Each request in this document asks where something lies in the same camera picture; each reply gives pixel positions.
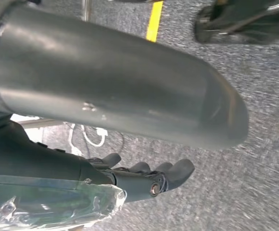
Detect metal workbench frame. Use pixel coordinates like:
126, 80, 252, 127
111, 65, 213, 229
17, 118, 66, 130

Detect black robot foot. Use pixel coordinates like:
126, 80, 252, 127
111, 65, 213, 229
194, 0, 279, 45

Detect chrome metal pole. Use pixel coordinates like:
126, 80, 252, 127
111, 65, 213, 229
81, 0, 93, 22

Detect yellow floor tape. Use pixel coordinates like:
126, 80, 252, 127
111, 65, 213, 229
146, 0, 164, 43

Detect white cable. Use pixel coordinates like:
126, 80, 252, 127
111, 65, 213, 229
68, 122, 109, 157

